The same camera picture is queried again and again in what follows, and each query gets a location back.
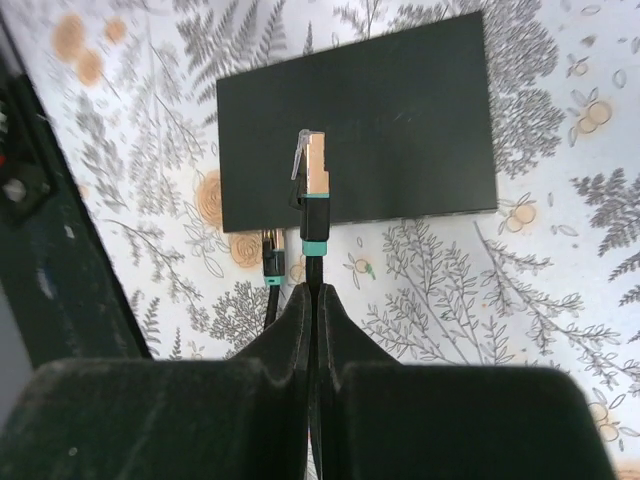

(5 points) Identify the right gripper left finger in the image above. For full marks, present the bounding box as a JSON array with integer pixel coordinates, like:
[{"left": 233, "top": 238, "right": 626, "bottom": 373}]
[{"left": 1, "top": 284, "right": 312, "bottom": 479}]

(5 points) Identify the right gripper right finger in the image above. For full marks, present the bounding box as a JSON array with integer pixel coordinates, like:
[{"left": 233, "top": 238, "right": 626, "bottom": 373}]
[{"left": 317, "top": 284, "right": 615, "bottom": 479}]

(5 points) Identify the black ethernet cable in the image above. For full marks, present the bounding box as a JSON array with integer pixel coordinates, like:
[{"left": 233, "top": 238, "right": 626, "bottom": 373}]
[{"left": 260, "top": 128, "right": 332, "bottom": 480}]

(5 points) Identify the black network switch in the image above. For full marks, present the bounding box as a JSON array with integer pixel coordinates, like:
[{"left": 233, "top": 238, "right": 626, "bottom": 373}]
[{"left": 217, "top": 12, "right": 497, "bottom": 233}]

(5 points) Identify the floral patterned table mat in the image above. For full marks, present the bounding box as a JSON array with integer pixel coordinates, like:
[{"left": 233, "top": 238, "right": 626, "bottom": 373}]
[{"left": 1, "top": 1, "right": 639, "bottom": 479}]

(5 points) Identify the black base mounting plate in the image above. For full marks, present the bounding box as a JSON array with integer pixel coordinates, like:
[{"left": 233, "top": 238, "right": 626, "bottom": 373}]
[{"left": 1, "top": 23, "right": 151, "bottom": 367}]

